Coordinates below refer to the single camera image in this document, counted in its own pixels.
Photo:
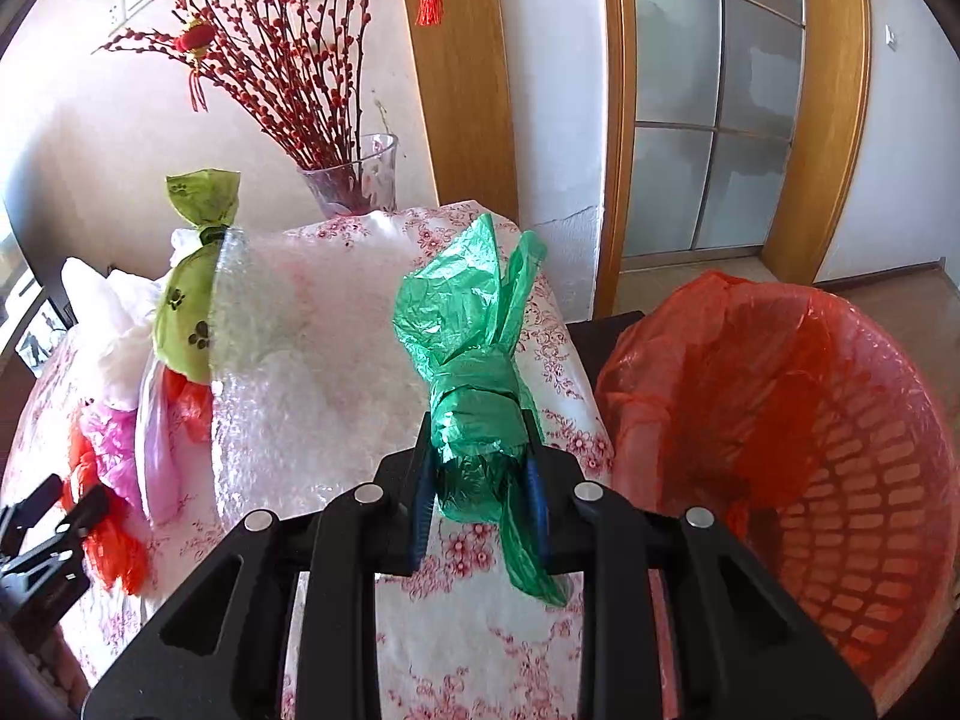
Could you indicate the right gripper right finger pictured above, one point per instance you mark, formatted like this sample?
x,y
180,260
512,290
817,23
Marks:
x,y
679,592

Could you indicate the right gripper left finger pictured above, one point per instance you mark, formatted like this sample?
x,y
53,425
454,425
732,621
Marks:
x,y
217,647

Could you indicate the red bin liner bag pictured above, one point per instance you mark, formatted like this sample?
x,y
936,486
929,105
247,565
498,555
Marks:
x,y
750,404

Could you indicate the green plastic bag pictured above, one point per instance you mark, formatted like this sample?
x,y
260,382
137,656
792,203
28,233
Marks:
x,y
459,318

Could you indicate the orange plastic bag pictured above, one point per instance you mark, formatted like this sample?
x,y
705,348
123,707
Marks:
x,y
116,556

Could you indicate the pale pink plastic bag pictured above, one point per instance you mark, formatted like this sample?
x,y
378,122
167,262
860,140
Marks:
x,y
161,483

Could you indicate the magenta plastic bag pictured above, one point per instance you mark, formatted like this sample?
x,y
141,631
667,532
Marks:
x,y
111,433

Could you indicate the floral tablecloth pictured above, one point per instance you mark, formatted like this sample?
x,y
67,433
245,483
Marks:
x,y
455,639

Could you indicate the white plastic bag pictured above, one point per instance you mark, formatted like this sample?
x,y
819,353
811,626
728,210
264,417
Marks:
x,y
114,330

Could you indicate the lime paw print bag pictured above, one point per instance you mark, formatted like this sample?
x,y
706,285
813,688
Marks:
x,y
208,200

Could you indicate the bubble wrap sheet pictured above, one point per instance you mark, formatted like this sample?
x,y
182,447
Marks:
x,y
310,386

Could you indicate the glass vase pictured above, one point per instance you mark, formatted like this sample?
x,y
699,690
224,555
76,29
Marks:
x,y
360,186

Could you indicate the red lantern ornament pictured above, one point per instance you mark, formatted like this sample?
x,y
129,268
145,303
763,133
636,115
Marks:
x,y
194,43

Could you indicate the red berry branches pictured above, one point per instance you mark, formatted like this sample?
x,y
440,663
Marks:
x,y
293,65

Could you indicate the glass panel door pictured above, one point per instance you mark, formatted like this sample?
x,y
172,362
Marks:
x,y
718,89

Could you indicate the picture frame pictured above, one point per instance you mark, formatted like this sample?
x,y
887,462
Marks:
x,y
42,336

